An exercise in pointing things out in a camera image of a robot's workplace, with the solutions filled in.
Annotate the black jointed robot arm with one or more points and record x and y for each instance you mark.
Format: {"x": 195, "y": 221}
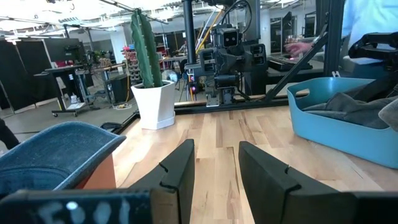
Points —
{"x": 373, "y": 43}

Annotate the black table edge rail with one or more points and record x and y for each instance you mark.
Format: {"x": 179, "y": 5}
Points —
{"x": 248, "y": 104}

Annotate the black table side rail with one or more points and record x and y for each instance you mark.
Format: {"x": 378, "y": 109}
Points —
{"x": 127, "y": 123}

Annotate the blue denim cap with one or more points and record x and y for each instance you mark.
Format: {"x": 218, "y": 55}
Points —
{"x": 53, "y": 155}

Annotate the orange plastic bin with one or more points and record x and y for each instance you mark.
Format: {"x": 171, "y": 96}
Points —
{"x": 99, "y": 175}

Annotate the yellow diagonal pole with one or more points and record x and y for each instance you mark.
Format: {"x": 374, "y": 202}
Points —
{"x": 208, "y": 31}

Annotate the box with purple light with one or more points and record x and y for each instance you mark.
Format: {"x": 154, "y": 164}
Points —
{"x": 193, "y": 89}

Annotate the person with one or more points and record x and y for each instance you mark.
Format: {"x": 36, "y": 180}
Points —
{"x": 370, "y": 18}

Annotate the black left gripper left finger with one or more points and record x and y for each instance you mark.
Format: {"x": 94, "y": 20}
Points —
{"x": 177, "y": 174}

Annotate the black keyboard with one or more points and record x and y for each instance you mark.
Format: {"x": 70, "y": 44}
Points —
{"x": 287, "y": 63}

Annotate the small round fan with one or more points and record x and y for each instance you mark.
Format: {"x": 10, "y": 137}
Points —
{"x": 170, "y": 76}

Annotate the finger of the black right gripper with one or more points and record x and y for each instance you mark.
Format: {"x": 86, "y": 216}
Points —
{"x": 258, "y": 54}
{"x": 207, "y": 60}

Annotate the tall green cactus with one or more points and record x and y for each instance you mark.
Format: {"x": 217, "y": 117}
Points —
{"x": 146, "y": 53}

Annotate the black diagonal frame strut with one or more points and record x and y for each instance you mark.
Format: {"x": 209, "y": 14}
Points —
{"x": 295, "y": 68}

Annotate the wooden workbench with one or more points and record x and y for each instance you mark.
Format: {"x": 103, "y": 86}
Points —
{"x": 107, "y": 67}

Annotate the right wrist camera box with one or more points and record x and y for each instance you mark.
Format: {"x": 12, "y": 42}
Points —
{"x": 230, "y": 37}

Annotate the black monitor screen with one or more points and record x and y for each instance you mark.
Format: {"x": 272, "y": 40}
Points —
{"x": 63, "y": 49}

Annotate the black partition panel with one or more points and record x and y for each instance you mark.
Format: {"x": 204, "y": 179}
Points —
{"x": 25, "y": 74}

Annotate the black round frame pole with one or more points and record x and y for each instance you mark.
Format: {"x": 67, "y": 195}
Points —
{"x": 189, "y": 31}

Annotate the black box cabinet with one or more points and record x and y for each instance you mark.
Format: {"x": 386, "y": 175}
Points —
{"x": 119, "y": 88}

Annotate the red parts shelf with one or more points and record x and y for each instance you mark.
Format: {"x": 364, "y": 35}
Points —
{"x": 132, "y": 65}

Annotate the black square frame post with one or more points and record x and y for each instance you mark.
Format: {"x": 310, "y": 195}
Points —
{"x": 334, "y": 37}

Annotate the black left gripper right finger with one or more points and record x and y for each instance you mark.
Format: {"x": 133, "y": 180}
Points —
{"x": 270, "y": 189}

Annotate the black wheeled monitor cart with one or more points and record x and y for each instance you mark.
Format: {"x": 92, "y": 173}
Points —
{"x": 65, "y": 90}

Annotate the person's hand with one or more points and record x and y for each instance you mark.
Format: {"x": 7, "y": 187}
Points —
{"x": 297, "y": 49}

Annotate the blue plastic bin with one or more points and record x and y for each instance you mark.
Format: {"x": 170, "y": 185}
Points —
{"x": 335, "y": 140}

